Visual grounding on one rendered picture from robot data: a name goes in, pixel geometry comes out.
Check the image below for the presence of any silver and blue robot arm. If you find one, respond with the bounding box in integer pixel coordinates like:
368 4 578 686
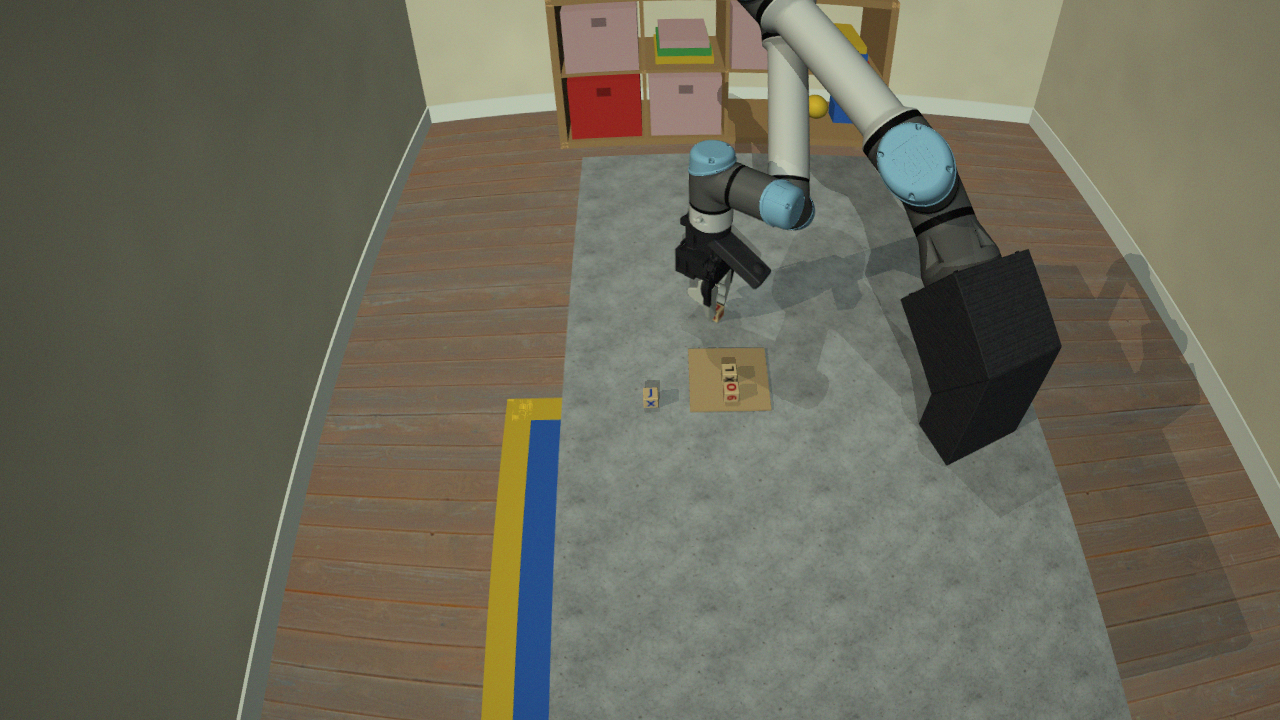
689 0 1002 287

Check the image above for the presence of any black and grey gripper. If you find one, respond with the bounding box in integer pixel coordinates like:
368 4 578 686
675 211 733 322

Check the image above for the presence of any tan mat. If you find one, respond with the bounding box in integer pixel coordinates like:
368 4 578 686
689 348 771 413

